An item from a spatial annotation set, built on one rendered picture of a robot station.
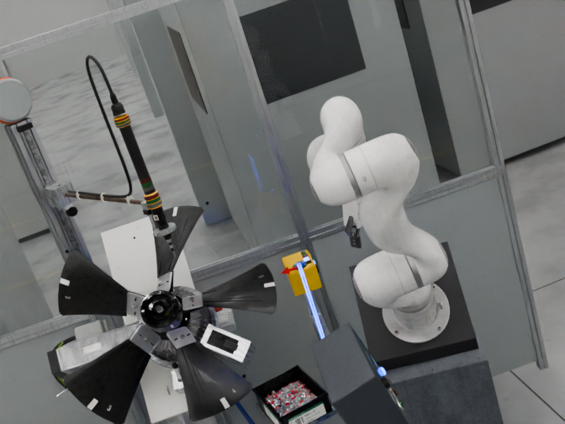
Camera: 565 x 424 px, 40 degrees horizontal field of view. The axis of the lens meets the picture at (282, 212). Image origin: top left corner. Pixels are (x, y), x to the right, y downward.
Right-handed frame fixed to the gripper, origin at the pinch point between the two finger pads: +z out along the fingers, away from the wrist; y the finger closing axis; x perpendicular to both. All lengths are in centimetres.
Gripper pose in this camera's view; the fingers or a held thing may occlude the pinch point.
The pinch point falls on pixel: (362, 235)
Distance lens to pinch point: 220.0
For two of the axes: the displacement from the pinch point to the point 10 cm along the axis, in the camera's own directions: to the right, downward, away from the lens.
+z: 1.7, 8.3, 5.3
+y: -5.0, 5.3, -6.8
